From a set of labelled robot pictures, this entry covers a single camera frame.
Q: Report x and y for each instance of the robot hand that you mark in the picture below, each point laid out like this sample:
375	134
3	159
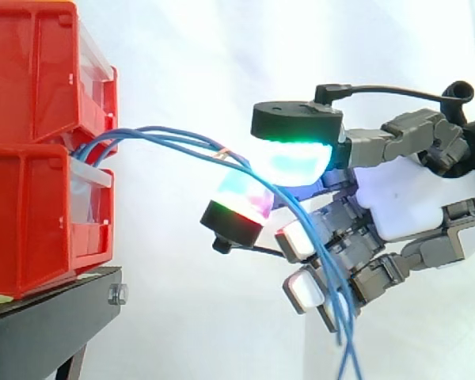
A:
403	198

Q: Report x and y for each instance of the red bin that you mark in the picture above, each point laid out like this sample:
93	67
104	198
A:
27	221
31	67

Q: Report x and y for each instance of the black stand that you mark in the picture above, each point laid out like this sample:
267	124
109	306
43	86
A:
43	316

